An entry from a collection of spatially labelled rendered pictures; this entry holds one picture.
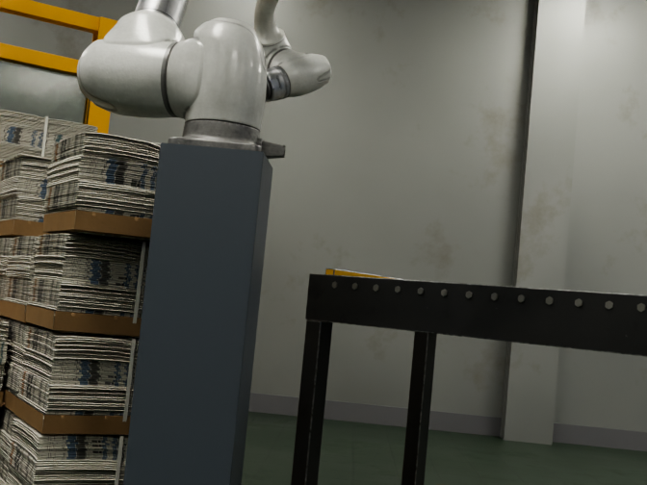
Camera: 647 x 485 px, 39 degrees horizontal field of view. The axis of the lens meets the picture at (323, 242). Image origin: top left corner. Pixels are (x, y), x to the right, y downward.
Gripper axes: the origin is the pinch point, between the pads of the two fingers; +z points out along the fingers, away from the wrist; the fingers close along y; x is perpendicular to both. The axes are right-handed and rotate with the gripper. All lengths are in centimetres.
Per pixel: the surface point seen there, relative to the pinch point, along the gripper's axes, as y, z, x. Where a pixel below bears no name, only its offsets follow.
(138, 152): 5.9, 24.0, -13.7
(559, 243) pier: 145, -298, 200
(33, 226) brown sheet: 17, 39, 47
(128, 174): 10.0, 28.1, -14.0
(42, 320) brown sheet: 36, 55, 0
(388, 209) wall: 94, -230, 273
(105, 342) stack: 45, 46, -10
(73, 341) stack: 42, 52, -10
